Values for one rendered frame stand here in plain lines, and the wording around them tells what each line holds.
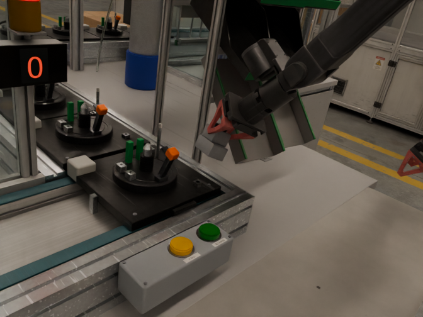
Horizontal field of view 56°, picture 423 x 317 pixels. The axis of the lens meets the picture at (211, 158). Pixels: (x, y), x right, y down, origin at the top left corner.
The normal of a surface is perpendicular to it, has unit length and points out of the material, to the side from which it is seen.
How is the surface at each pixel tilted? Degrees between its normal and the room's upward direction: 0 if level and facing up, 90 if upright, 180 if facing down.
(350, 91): 90
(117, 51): 90
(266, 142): 45
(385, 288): 0
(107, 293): 90
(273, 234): 0
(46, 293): 0
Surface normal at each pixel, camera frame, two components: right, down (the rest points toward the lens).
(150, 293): 0.71, 0.41
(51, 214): 0.15, -0.88
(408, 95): -0.65, 0.26
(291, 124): 0.51, -0.31
